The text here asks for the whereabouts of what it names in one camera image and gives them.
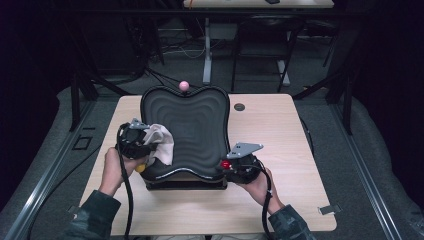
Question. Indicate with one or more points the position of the metal floor rail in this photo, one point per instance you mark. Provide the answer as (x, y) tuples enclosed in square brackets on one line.
[(366, 186), (36, 200)]

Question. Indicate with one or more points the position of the black tray base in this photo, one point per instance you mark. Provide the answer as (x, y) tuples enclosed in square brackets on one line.
[(186, 185)]

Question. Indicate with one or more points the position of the small black device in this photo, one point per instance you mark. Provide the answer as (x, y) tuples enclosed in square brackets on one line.
[(272, 1)]

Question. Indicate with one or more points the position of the metal table bracket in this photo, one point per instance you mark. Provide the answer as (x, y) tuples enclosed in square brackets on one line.
[(73, 210), (329, 209)]

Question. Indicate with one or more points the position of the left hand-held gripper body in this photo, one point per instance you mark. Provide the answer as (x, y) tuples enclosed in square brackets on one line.
[(133, 143)]

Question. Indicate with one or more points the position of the white table leg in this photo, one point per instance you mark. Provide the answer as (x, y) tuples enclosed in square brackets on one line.
[(207, 60)]

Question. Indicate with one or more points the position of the pink ball knob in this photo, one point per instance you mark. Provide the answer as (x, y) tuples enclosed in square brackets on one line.
[(184, 86)]

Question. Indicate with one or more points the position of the beige cloth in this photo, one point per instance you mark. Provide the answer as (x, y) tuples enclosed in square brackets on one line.
[(161, 140)]

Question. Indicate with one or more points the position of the square floor socket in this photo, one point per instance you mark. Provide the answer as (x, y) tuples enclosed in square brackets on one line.
[(82, 142)]

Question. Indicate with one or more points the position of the yellow ball knob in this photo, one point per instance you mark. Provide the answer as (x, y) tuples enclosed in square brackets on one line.
[(140, 167)]

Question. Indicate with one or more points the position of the black wavy tray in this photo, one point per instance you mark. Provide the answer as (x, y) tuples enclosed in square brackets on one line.
[(196, 130)]

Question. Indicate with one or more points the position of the round grey table grommet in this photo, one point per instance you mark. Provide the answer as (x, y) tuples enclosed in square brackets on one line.
[(239, 107)]

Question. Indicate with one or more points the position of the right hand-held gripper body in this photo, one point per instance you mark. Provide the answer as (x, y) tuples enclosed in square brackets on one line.
[(246, 170)]

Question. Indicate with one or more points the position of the red ball knob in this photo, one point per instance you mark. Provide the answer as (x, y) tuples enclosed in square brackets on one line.
[(226, 164)]

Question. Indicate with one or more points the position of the person's left hand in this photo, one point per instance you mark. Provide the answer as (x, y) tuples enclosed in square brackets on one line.
[(113, 173)]

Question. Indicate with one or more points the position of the black metal stand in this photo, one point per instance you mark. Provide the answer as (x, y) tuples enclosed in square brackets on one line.
[(75, 100), (347, 106)]

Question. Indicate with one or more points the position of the person's right hand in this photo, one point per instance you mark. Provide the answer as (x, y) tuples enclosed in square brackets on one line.
[(263, 193)]

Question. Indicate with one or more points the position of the black chair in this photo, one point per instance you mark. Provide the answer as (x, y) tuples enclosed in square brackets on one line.
[(266, 23)]

